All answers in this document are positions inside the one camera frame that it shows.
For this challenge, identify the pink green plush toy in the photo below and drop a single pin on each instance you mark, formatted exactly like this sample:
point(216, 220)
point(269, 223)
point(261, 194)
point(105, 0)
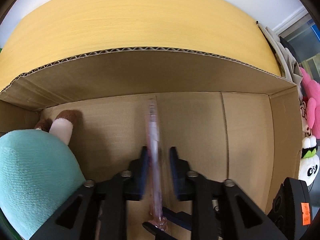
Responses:
point(38, 172)

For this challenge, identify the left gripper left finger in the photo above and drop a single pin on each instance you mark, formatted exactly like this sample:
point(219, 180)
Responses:
point(98, 210)

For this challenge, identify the pink pen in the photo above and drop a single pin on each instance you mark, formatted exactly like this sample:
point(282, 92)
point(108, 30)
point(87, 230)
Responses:
point(152, 132)

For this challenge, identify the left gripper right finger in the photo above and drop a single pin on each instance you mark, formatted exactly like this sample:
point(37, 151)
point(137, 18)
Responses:
point(219, 209)

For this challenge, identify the panda plush toy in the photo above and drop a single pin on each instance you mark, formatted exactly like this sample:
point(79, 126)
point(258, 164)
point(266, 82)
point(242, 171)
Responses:
point(309, 163)

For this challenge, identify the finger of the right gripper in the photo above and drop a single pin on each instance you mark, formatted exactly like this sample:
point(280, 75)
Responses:
point(181, 219)

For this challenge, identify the grey cloth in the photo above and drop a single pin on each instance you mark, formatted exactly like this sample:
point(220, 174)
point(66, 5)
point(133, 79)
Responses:
point(288, 63)

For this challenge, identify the brown cardboard box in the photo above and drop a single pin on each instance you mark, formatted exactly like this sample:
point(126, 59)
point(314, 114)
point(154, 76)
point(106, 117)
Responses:
point(228, 119)

